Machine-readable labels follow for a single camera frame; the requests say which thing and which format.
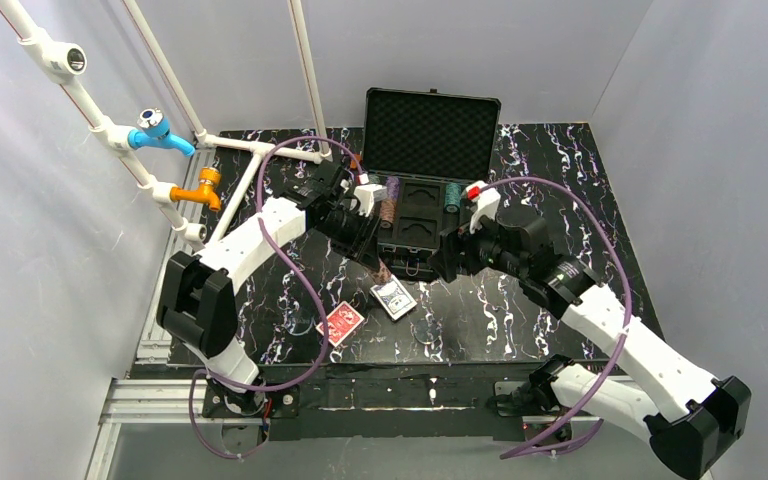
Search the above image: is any orange poker chip stack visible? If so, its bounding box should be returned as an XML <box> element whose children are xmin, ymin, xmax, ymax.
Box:
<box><xmin>369</xmin><ymin>260</ymin><xmax>392</xmax><ymax>285</ymax></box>

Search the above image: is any red playing card deck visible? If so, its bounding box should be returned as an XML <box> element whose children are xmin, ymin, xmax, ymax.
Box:
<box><xmin>316</xmin><ymin>301</ymin><xmax>366</xmax><ymax>347</ymax></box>

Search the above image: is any purple poker chip stack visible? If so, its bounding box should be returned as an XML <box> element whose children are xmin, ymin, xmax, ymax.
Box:
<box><xmin>380</xmin><ymin>176</ymin><xmax>400</xmax><ymax>229</ymax></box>

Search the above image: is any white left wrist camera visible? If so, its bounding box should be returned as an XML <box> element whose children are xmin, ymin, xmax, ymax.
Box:
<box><xmin>352</xmin><ymin>173</ymin><xmax>387</xmax><ymax>217</ymax></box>

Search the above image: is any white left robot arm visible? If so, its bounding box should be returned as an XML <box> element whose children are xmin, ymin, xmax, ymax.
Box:
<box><xmin>156</xmin><ymin>163</ymin><xmax>386</xmax><ymax>395</ymax></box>

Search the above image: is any clear acrylic dealer button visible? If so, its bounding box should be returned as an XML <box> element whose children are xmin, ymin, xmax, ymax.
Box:
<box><xmin>411</xmin><ymin>318</ymin><xmax>442</xmax><ymax>345</ymax></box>

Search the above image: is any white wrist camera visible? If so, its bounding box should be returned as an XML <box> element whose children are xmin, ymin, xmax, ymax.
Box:
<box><xmin>352</xmin><ymin>173</ymin><xmax>387</xmax><ymax>217</ymax></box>
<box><xmin>465</xmin><ymin>181</ymin><xmax>501</xmax><ymax>234</ymax></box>

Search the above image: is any teal poker chip stack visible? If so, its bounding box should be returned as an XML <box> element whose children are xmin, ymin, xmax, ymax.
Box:
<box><xmin>444</xmin><ymin>183</ymin><xmax>463</xmax><ymax>214</ymax></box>

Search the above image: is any white PVC pipe frame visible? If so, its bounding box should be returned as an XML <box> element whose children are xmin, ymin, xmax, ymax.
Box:
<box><xmin>0</xmin><ymin>1</ymin><xmax>332</xmax><ymax>252</ymax></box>

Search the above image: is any clear round acrylic disc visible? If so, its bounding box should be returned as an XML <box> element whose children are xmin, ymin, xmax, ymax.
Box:
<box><xmin>284</xmin><ymin>311</ymin><xmax>316</xmax><ymax>337</ymax></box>

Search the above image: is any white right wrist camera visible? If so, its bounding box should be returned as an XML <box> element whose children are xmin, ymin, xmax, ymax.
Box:
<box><xmin>465</xmin><ymin>181</ymin><xmax>501</xmax><ymax>234</ymax></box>

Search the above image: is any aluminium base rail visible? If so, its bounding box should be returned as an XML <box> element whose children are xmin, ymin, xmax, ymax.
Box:
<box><xmin>85</xmin><ymin>148</ymin><xmax>713</xmax><ymax>480</ymax></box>

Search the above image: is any blue plastic faucet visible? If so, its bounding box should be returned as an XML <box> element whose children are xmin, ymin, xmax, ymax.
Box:
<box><xmin>127</xmin><ymin>108</ymin><xmax>196</xmax><ymax>157</ymax></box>

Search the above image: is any green poker chip stack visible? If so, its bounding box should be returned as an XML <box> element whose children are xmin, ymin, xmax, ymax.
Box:
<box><xmin>368</xmin><ymin>174</ymin><xmax>385</xmax><ymax>186</ymax></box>

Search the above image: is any blue playing card deck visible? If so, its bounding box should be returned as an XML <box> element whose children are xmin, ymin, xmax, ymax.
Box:
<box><xmin>370</xmin><ymin>276</ymin><xmax>418</xmax><ymax>322</ymax></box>

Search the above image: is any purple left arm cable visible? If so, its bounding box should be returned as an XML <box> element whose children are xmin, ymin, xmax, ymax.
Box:
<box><xmin>188</xmin><ymin>135</ymin><xmax>367</xmax><ymax>461</ymax></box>

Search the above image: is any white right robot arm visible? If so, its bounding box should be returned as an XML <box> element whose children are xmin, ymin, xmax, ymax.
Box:
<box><xmin>429</xmin><ymin>216</ymin><xmax>751</xmax><ymax>479</ymax></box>

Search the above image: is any black poker set case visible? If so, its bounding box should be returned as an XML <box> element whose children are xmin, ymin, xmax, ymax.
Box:
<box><xmin>361</xmin><ymin>87</ymin><xmax>501</xmax><ymax>282</ymax></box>

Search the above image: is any orange plastic faucet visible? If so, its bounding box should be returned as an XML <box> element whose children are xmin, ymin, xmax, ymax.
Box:
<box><xmin>169</xmin><ymin>167</ymin><xmax>221</xmax><ymax>212</ymax></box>

